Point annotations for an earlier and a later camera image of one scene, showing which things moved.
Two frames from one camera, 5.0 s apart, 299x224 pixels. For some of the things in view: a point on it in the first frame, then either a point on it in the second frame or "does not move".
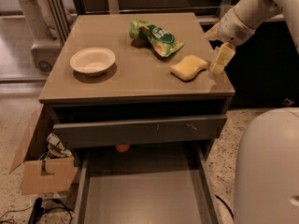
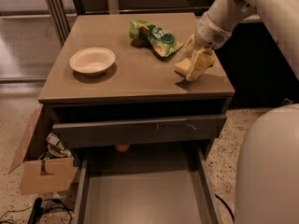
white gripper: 234,28 to 210,34
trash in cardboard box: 56,147 does not move
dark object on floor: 288,103 does not move
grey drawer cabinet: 144,97 does not move
